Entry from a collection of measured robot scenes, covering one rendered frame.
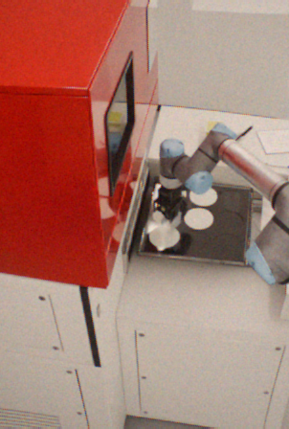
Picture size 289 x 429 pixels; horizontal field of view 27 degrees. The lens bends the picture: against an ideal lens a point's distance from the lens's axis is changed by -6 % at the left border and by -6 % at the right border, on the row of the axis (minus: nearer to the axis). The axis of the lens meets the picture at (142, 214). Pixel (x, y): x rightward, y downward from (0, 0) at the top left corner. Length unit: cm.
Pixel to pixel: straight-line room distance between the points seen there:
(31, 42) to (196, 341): 115
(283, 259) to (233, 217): 64
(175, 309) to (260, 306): 28
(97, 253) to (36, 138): 34
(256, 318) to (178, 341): 27
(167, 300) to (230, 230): 32
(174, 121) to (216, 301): 79
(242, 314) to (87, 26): 108
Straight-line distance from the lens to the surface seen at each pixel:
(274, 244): 156
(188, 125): 246
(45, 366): 198
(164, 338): 206
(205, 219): 217
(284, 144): 242
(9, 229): 148
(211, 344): 205
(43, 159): 129
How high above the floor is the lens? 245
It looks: 45 degrees down
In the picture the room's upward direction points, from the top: 2 degrees counter-clockwise
